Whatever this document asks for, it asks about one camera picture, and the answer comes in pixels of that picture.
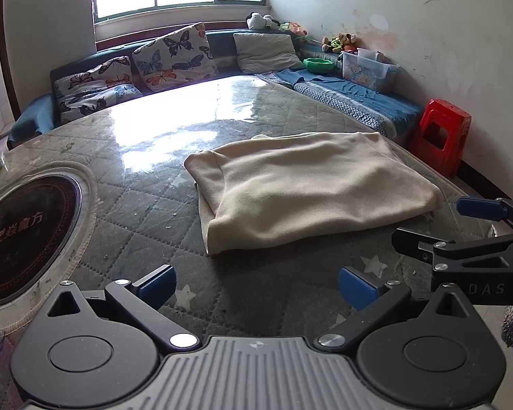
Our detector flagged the grey plain cushion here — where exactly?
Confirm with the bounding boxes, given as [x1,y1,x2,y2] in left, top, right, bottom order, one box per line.
[233,32,304,74]

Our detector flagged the red plastic stool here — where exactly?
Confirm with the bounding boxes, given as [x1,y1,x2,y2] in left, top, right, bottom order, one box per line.
[409,99,472,178]

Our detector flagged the cream knit garment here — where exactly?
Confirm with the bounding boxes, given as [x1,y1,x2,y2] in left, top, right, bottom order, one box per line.
[184,132,443,256]

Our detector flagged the upright butterfly print pillow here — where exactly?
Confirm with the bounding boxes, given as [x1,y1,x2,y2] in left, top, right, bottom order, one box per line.
[132,23,219,93]

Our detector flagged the green plastic bowl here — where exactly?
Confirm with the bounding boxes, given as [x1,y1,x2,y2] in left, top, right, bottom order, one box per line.
[303,57,336,74]

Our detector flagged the black white plush toy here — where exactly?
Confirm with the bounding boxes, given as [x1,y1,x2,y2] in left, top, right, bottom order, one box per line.
[246,12,281,31]

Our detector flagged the blue corner sofa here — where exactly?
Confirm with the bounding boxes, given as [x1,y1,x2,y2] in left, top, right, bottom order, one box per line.
[6,27,424,150]

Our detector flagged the black round induction cooktop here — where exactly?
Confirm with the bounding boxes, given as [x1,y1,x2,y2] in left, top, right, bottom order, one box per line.
[0,174,82,305]

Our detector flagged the blue sofa blanket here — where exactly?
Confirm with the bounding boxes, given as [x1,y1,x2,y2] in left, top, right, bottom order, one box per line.
[275,69,423,134]

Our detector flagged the small colourful plush toys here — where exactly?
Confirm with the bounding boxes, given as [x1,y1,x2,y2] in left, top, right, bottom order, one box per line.
[321,32,358,54]

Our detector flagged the clear plastic storage box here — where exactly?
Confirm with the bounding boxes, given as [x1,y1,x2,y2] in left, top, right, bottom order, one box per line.
[342,52,400,93]

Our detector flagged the flat butterfly print pillow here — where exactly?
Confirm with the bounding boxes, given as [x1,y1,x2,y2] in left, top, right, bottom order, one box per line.
[53,56,142,124]

